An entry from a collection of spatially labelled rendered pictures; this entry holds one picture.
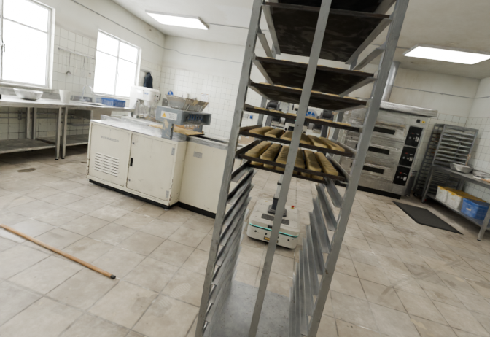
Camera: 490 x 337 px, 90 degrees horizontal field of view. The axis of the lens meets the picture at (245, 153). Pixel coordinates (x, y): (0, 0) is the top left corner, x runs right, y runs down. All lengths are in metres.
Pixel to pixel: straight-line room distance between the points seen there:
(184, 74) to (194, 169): 5.10
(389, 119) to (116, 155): 5.27
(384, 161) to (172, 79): 6.05
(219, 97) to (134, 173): 4.55
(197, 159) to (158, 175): 0.48
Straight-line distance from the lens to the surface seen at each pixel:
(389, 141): 6.18
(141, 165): 3.13
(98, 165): 3.60
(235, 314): 1.71
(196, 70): 7.59
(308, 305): 1.20
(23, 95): 4.74
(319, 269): 1.08
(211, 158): 2.80
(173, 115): 2.79
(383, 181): 6.30
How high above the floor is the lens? 1.31
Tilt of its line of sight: 10 degrees down
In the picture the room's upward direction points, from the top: 11 degrees clockwise
